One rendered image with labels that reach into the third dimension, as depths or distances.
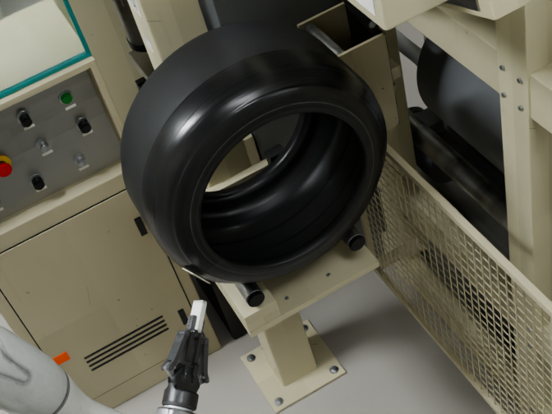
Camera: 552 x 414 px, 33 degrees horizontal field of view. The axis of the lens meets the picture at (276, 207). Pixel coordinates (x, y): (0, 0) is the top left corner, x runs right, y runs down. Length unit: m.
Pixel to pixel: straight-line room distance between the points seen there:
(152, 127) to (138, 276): 1.03
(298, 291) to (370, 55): 0.61
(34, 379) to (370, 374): 1.75
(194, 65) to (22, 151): 0.77
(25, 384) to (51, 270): 1.28
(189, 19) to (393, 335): 1.47
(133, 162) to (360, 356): 1.40
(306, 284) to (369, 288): 1.02
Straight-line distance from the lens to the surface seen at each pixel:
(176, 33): 2.15
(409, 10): 1.60
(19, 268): 2.74
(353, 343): 3.19
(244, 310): 2.23
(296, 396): 3.10
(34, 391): 1.53
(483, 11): 1.58
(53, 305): 2.87
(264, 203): 2.37
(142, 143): 1.96
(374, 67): 2.38
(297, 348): 3.02
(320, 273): 2.33
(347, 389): 3.09
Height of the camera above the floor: 2.56
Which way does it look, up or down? 44 degrees down
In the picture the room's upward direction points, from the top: 17 degrees counter-clockwise
